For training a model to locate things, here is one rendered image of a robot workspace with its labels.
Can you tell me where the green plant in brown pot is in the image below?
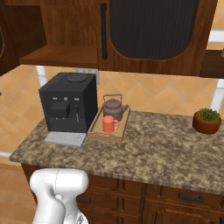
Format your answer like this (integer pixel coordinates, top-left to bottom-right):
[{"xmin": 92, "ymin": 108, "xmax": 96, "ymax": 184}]
[{"xmin": 192, "ymin": 108, "xmax": 222, "ymax": 136}]

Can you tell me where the black coffee machine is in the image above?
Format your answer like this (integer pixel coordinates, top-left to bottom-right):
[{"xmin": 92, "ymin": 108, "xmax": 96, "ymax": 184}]
[{"xmin": 38, "ymin": 72, "xmax": 99, "ymax": 147}]

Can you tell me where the orange mug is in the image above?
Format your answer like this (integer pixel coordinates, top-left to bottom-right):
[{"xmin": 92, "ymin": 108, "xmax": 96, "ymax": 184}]
[{"xmin": 101, "ymin": 115, "xmax": 120, "ymax": 134}]

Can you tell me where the cabinet door with dark panel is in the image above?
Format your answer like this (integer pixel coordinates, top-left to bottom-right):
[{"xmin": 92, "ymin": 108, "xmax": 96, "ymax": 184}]
[
  {"xmin": 97, "ymin": 0, "xmax": 219, "ymax": 77},
  {"xmin": 0, "ymin": 0, "xmax": 48, "ymax": 77}
]

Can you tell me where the black cabinet door handle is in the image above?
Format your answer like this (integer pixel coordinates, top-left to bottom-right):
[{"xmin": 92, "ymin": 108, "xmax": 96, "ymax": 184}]
[{"xmin": 100, "ymin": 3, "xmax": 109, "ymax": 61}]

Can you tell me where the wooden tray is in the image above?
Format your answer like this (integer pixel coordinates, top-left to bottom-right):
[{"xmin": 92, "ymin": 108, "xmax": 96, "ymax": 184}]
[{"xmin": 87, "ymin": 106, "xmax": 131, "ymax": 144}]

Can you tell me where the long black drawer handle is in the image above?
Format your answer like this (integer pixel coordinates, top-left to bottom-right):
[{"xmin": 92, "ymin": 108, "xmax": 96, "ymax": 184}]
[{"xmin": 178, "ymin": 192, "xmax": 205, "ymax": 203}]

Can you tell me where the wooden counter base cabinet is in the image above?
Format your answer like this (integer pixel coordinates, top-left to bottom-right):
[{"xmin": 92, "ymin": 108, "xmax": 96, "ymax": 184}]
[{"xmin": 20, "ymin": 163, "xmax": 224, "ymax": 224}]

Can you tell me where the grey-brown kettle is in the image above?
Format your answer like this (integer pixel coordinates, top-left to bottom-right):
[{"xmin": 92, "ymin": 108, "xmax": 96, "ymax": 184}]
[{"xmin": 102, "ymin": 94, "xmax": 130, "ymax": 123}]

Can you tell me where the open wooden wall cabinet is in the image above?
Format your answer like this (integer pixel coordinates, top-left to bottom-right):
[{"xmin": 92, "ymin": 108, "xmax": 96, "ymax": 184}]
[{"xmin": 19, "ymin": 0, "xmax": 100, "ymax": 69}]

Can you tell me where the grey wall socket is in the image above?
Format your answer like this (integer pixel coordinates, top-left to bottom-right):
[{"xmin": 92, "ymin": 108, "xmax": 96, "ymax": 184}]
[{"xmin": 74, "ymin": 67, "xmax": 101, "ymax": 86}]

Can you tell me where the wide wooden drawer front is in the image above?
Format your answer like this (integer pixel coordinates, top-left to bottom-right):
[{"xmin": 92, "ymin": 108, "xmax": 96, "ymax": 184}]
[{"xmin": 144, "ymin": 184, "xmax": 224, "ymax": 210}]

